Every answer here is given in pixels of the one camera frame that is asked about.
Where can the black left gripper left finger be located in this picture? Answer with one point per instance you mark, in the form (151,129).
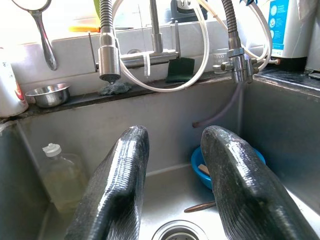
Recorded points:
(115,190)

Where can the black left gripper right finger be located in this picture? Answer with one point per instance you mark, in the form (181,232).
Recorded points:
(245,195)

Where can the thin brown utensil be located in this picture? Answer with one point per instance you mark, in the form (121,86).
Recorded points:
(200,207)

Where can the pale flat stick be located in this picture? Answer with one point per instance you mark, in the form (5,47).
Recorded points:
(203,169)

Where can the clear plastic bottle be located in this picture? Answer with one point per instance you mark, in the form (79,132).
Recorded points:
(62,180)

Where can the blue plastic bowl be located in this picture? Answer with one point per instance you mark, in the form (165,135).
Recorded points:
(196,160)

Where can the steel sink drain strainer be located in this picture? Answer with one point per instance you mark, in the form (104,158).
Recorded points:
(180,235)

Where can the clear thin tube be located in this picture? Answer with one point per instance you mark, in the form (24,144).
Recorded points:
(212,120)

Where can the steel sink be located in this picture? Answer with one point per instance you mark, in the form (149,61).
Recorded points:
(175,112)

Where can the grey scrubbing wad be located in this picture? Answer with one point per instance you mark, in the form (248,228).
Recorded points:
(115,88)

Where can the small steel bowl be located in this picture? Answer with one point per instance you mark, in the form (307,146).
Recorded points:
(50,97)

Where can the white plastic strip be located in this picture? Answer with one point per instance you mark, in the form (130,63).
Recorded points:
(146,65)

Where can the steel flexible spray faucet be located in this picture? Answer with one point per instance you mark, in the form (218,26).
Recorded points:
(108,57)

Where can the green scouring pad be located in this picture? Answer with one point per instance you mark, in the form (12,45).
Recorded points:
(180,71)

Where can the clear glass beaker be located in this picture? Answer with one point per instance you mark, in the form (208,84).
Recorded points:
(220,58)

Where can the white squeeze bottle red cap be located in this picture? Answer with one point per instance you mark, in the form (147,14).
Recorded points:
(10,95)

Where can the steel strainer ladle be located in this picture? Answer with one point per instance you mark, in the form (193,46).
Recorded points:
(47,50)

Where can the steel sink mixer tap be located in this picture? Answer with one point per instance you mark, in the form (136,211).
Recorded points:
(156,37)

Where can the white water purifier blue label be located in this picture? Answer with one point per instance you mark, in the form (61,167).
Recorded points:
(292,30)

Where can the dark grey box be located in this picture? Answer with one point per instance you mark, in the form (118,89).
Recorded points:
(185,12)

